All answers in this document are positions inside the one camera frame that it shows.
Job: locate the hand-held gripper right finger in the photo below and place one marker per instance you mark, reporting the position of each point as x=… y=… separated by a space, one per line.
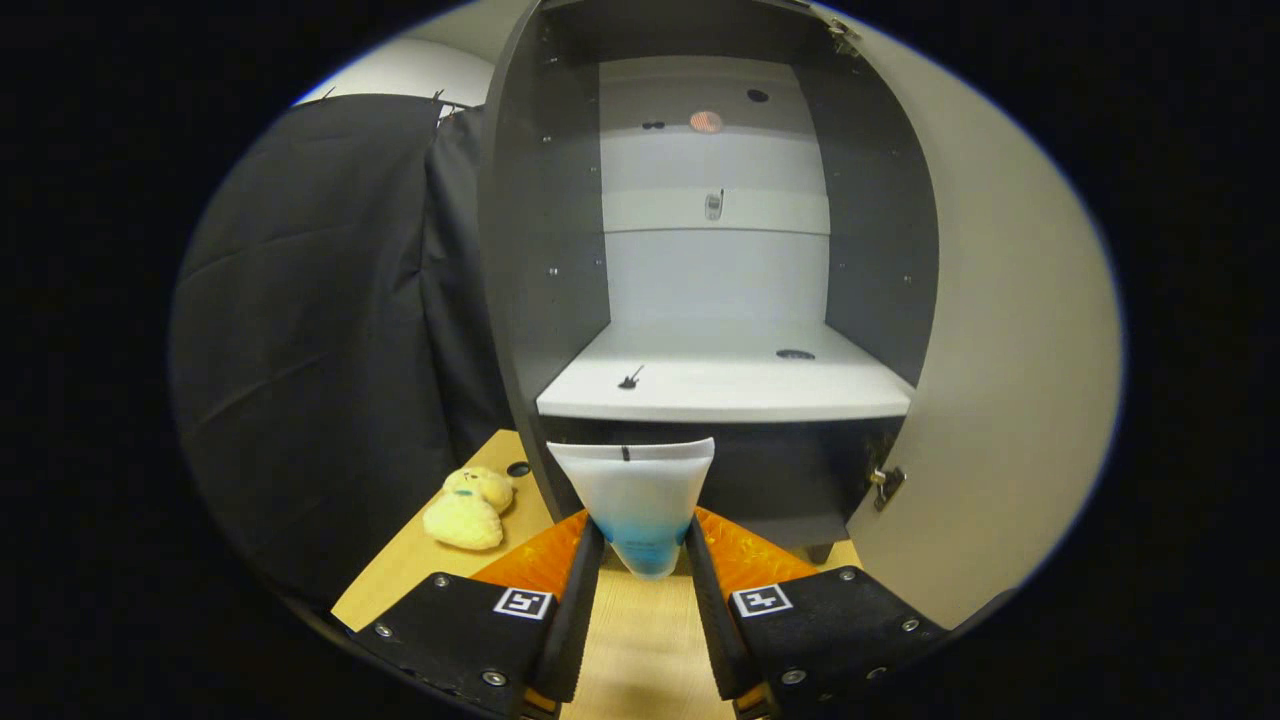
x=712 y=620

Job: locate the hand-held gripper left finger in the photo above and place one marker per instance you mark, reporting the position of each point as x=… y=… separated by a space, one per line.
x=575 y=620

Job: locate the blue and white tube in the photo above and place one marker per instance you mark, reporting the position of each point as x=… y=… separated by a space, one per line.
x=640 y=490

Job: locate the yellow plush toy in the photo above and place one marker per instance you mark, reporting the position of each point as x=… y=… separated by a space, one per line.
x=465 y=515

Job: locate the metal door hinge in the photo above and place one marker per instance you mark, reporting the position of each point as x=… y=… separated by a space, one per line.
x=885 y=483

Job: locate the white cabinet shelf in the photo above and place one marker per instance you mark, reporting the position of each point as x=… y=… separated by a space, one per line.
x=720 y=385

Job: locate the dark grey cabinet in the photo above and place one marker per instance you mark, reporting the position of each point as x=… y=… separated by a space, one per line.
x=540 y=250

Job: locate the black backdrop cloth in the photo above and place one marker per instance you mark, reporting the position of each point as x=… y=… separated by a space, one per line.
x=300 y=330

